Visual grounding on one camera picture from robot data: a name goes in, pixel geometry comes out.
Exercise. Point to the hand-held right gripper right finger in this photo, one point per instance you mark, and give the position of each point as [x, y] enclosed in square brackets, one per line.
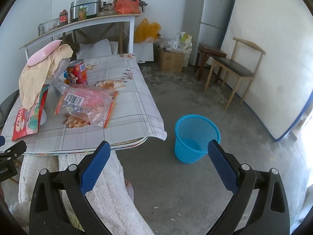
[222, 166]

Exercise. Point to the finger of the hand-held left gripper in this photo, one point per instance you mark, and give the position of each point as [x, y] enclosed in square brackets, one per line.
[14, 149]
[2, 140]

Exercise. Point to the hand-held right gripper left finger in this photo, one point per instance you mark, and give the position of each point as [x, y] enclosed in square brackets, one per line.
[95, 169]

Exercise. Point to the red snack bag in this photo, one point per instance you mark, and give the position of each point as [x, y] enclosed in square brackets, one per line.
[27, 122]

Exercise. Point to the blue plastic waste basket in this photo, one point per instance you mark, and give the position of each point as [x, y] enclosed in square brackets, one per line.
[185, 149]

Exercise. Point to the beige cloth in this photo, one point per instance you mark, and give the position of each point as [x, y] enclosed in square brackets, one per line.
[34, 80]

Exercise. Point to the clear zip bag pink contents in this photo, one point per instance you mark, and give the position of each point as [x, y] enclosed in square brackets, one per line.
[85, 100]

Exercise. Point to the table with floral tablecloth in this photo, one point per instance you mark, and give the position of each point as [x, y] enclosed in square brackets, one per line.
[137, 107]

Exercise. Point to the crumpled clear plastic bottle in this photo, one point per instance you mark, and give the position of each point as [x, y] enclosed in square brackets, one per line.
[58, 83]

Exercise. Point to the pink cloth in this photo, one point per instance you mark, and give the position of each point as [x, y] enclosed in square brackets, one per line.
[41, 52]

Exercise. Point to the red drink can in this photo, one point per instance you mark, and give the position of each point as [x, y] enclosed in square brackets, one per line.
[78, 73]

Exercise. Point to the wooden chair with dark seat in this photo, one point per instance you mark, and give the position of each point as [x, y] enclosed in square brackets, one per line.
[234, 66]

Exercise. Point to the cardboard box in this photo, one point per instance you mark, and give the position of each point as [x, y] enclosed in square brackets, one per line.
[171, 61]

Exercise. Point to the dark wooden stool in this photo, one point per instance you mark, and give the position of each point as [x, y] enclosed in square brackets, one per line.
[211, 49]

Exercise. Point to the white pillow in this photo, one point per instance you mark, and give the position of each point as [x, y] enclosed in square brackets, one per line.
[97, 49]

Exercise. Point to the glass bowl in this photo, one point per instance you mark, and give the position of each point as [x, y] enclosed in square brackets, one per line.
[47, 28]

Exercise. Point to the white mattress with blue edge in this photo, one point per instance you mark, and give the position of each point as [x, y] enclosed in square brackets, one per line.
[273, 53]

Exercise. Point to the white foam box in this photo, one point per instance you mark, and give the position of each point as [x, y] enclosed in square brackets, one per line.
[144, 52]

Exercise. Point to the white plastic bags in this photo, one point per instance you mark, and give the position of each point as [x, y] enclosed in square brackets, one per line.
[172, 45]

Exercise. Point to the green and white paper bag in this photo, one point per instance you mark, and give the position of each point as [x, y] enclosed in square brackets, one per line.
[185, 40]

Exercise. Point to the dark jar with red label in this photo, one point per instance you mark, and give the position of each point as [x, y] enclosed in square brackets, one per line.
[63, 18]

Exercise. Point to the yellow plastic bag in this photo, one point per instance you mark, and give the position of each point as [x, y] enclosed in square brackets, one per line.
[144, 31]

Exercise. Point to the white shelf table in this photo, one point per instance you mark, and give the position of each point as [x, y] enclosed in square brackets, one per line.
[97, 20]

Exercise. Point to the metal plate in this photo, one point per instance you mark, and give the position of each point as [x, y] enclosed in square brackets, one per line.
[106, 13]

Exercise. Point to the grey refrigerator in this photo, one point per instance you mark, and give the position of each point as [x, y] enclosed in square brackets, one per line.
[210, 9]

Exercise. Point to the orange plastic bag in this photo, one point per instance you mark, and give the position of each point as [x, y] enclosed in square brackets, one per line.
[127, 5]

